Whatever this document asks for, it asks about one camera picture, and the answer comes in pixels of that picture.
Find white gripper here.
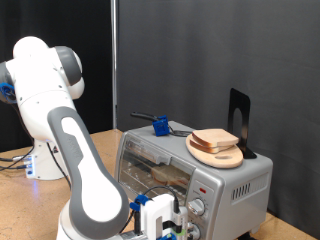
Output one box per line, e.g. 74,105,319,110
139,193,190,240

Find white bread slice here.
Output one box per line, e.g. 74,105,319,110
150,165,189,188
191,128,240,150
188,137,235,155

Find glass oven door with handle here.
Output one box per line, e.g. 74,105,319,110
115,134,196,209

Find silver oven knob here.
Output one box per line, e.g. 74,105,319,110
187,198,206,217
186,223,202,240

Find black spatula with blue block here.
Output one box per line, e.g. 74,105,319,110
130,111,194,138

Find silver toaster oven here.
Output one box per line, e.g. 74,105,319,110
114,120,274,240

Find round wooden cutting board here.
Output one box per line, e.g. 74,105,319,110
185,133,245,169

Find black metal bookend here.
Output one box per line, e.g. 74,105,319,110
227,87,258,160

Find vertical metal pole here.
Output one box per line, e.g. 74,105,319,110
110,0,119,130

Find dark grey backdrop cloth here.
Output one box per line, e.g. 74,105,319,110
116,0,320,239

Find black backdrop cloth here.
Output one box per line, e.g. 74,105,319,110
0,0,114,153

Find blue cable clip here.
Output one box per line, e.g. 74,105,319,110
0,82,17,104
129,194,151,212

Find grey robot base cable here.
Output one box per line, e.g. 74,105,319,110
0,154,26,163
0,163,29,171

